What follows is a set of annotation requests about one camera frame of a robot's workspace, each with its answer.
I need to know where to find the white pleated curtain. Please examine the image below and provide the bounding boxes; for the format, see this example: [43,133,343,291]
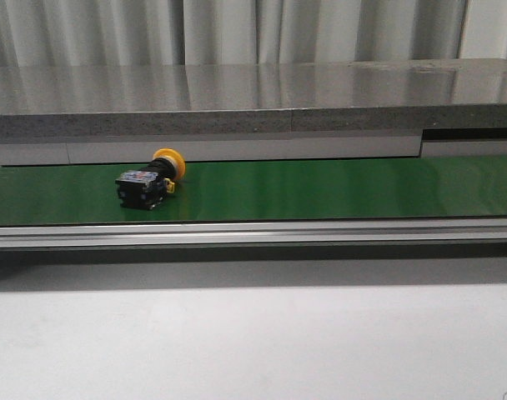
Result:
[0,1,507,67]

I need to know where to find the yellow push button switch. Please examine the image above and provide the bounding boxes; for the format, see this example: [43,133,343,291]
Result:
[115,148,186,210]

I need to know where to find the green conveyor belt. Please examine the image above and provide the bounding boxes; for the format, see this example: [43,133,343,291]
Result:
[0,156,507,227]

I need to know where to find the grey stone counter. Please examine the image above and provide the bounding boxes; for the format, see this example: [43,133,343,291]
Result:
[0,57,507,168]

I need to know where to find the aluminium conveyor frame rail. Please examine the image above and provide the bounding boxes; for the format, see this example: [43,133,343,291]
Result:
[0,217,507,250]

